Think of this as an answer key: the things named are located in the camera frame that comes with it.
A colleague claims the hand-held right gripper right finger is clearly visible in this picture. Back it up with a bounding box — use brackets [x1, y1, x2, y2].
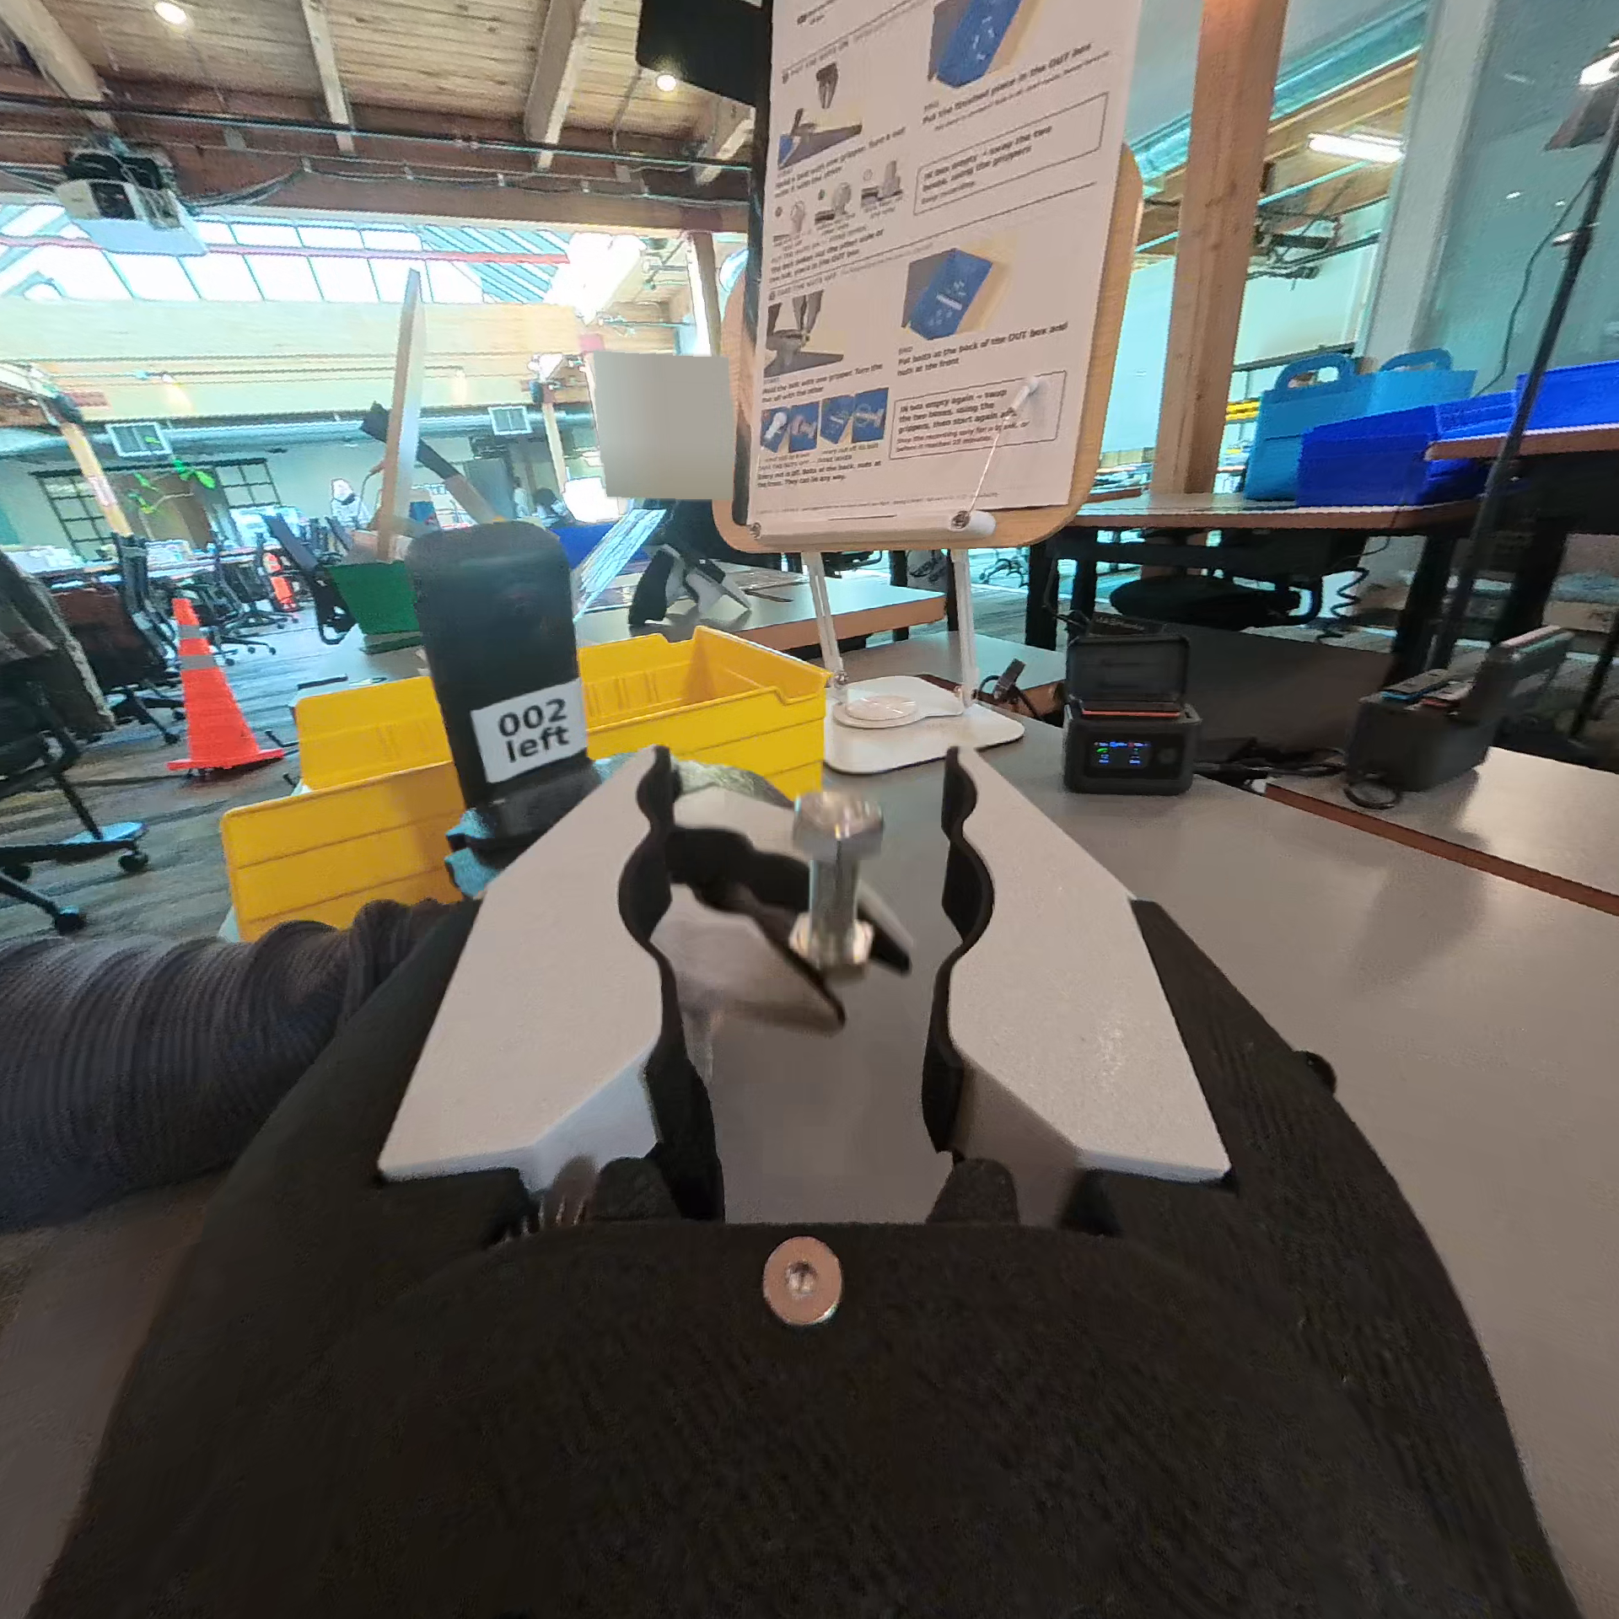
[921, 744, 1233, 1183]

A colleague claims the black charging case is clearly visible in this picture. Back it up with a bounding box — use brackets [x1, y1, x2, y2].
[1060, 632, 1204, 796]

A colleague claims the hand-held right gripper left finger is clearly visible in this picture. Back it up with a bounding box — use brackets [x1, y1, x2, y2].
[377, 744, 724, 1222]

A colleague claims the black office chair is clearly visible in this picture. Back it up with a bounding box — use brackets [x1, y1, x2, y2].
[0, 543, 154, 938]

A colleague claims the orange traffic cone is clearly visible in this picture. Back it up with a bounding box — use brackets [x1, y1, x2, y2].
[167, 597, 287, 774]

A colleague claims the wooden-edged desk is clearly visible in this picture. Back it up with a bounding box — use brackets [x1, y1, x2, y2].
[1025, 424, 1619, 661]

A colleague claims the black tripod pole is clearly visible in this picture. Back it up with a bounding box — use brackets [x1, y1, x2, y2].
[1430, 75, 1619, 674]

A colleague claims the dark grey charging case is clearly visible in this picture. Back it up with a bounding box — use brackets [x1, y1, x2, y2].
[1343, 626, 1578, 794]

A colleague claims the person's left forearm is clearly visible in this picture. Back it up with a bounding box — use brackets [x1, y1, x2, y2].
[0, 898, 458, 1235]

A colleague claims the blue plastic tote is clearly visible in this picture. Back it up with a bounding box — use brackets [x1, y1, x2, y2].
[1245, 347, 1478, 503]

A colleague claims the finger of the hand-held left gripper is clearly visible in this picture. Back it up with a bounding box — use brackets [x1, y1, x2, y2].
[651, 878, 850, 1058]
[670, 799, 915, 975]

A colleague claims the blue plastic bin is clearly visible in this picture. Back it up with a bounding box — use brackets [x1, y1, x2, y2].
[1295, 391, 1522, 510]

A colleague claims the yellow plastic bin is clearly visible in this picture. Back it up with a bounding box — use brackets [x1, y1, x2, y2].
[221, 626, 832, 944]

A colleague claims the steel hex bolt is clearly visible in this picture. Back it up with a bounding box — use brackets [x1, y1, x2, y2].
[790, 790, 886, 944]

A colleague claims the ceiling projector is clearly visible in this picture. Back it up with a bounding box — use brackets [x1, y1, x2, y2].
[56, 136, 206, 256]

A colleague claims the printed instruction sheet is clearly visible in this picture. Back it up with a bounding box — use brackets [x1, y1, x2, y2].
[746, 0, 1146, 539]

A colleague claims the green bin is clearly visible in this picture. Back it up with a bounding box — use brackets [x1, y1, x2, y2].
[323, 559, 426, 641]

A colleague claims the wooden post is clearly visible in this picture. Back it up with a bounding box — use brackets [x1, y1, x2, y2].
[1154, 0, 1295, 497]

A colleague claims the black cable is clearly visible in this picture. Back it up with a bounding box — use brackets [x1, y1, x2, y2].
[1195, 744, 1349, 780]

